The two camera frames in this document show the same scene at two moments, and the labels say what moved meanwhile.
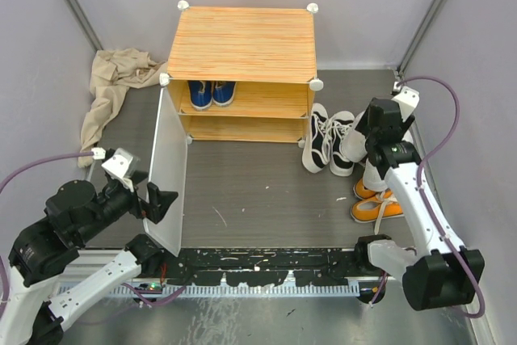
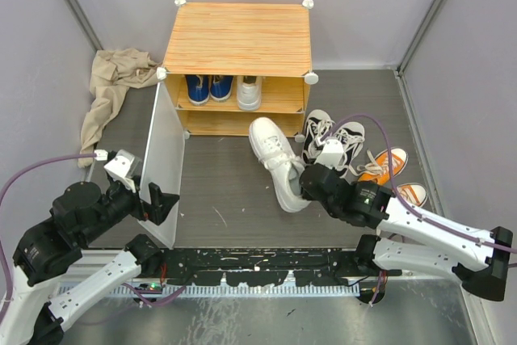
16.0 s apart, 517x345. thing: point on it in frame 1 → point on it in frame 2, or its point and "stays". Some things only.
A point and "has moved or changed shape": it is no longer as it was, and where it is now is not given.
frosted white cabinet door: [167, 169] stays
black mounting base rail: [317, 267] stays
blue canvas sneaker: [223, 92] has moved or changed shape
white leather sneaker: [371, 179] → [250, 92]
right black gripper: [363, 125] → [305, 195]
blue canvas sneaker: [200, 94] has moved or changed shape
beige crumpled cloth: [113, 71] stays
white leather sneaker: [354, 145] → [282, 161]
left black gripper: [159, 201] stays
